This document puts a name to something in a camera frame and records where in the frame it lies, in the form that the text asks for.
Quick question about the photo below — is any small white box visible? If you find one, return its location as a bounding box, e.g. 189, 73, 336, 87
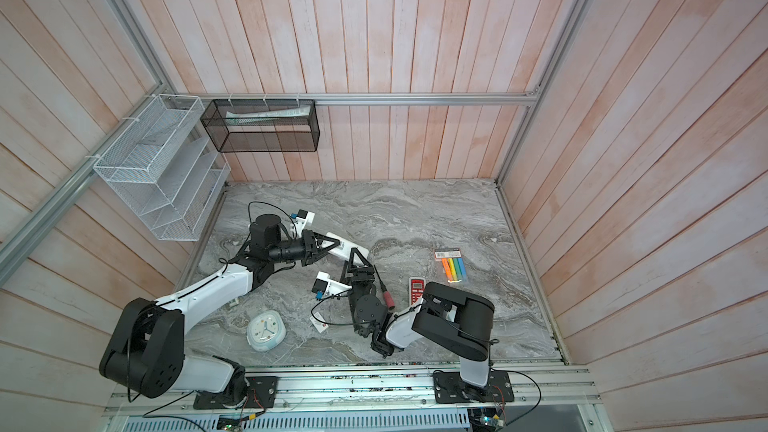
310, 314, 329, 333

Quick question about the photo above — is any colored highlighter pack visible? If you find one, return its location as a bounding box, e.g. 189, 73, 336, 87
433, 248, 468, 284

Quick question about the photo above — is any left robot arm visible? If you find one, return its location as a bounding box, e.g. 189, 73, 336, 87
99, 214, 341, 408

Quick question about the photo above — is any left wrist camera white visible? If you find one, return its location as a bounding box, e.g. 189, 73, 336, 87
291, 209, 315, 234

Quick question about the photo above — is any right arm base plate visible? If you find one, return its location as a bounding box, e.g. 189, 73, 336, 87
432, 369, 514, 404

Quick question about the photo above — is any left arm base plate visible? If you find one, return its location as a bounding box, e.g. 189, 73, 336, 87
193, 375, 279, 410

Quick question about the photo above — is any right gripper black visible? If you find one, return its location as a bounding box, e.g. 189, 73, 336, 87
342, 249, 379, 335

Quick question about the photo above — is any paper in black basket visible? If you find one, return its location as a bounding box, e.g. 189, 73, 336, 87
225, 106, 312, 126

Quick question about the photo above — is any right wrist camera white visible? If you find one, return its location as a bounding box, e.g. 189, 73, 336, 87
311, 272, 352, 300

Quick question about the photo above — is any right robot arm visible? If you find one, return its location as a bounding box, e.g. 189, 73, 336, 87
341, 247, 495, 391

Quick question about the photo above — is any red handled screwdriver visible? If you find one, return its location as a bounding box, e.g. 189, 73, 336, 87
374, 267, 395, 312

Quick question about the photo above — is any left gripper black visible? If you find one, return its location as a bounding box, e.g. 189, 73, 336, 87
269, 229, 340, 266

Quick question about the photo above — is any white blue alarm clock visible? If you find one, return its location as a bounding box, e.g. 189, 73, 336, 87
246, 310, 287, 352

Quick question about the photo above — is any black mesh basket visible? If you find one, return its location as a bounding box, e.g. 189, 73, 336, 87
201, 98, 321, 153

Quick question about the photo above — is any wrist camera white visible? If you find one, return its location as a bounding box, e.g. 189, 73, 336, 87
311, 272, 352, 300
291, 209, 315, 234

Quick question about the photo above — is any white wire shelf rack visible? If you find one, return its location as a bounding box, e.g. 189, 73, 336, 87
94, 94, 230, 242

